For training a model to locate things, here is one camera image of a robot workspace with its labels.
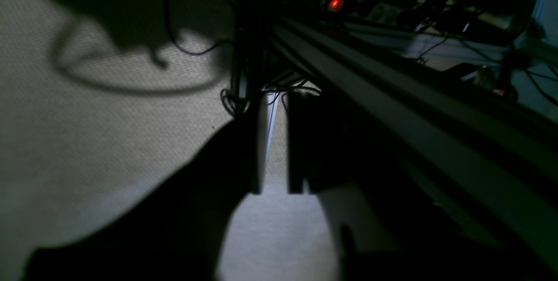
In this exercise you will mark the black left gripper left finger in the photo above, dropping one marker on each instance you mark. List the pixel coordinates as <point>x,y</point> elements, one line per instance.
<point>176,232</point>

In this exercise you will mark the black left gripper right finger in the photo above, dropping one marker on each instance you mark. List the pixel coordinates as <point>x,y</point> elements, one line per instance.
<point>392,215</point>

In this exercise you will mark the black power strip red light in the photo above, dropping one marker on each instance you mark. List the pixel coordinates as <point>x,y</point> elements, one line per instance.
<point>372,10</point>

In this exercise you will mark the aluminium frame rail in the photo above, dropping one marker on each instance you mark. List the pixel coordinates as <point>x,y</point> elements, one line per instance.
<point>491,164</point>

